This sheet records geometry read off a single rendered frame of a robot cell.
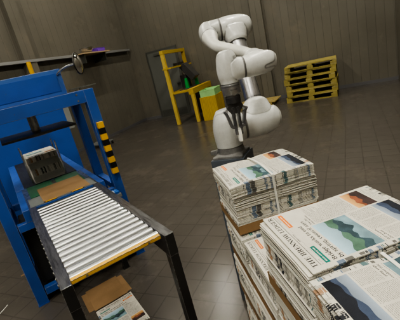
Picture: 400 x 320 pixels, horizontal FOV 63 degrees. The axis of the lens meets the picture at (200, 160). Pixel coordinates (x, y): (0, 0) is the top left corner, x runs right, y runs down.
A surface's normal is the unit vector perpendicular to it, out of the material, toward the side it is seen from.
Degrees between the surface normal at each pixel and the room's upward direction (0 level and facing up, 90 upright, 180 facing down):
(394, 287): 1
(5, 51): 90
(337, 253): 0
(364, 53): 90
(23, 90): 90
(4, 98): 90
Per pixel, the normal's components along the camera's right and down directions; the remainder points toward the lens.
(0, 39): 0.90, -0.08
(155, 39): -0.38, 0.36
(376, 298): -0.21, -0.93
